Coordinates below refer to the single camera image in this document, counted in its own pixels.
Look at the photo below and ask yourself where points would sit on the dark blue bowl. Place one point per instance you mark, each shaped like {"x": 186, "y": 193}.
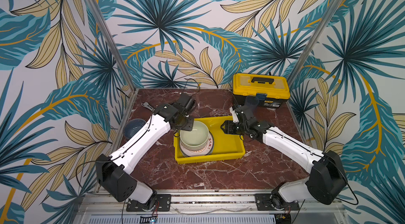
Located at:
{"x": 132, "y": 127}

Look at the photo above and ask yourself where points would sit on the white plate orange sunburst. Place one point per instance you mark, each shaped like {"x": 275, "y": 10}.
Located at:
{"x": 206, "y": 150}

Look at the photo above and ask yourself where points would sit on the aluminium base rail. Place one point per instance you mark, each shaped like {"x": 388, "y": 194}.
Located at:
{"x": 214, "y": 206}

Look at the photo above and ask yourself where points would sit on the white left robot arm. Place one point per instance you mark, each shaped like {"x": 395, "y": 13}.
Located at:
{"x": 114, "y": 171}

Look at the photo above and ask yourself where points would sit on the yellow plastic bin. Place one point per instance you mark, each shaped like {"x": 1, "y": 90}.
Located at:
{"x": 222, "y": 147}

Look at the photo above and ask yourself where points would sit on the pale green bowl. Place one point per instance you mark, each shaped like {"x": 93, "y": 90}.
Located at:
{"x": 197, "y": 138}

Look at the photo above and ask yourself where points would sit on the metal wrench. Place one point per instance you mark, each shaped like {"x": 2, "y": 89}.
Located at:
{"x": 147, "y": 106}

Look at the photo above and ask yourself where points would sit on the blue textured plastic cup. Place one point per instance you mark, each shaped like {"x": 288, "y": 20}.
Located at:
{"x": 251, "y": 102}

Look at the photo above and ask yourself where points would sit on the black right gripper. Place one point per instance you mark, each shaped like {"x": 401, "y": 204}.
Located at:
{"x": 230, "y": 127}

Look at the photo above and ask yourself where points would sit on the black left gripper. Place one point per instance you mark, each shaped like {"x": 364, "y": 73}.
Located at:
{"x": 183, "y": 119}

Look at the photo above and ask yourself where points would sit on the yellow black plastic toolbox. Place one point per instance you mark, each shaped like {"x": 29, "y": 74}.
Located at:
{"x": 272, "y": 91}

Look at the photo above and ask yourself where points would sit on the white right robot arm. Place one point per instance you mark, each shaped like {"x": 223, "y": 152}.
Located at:
{"x": 326, "y": 176}

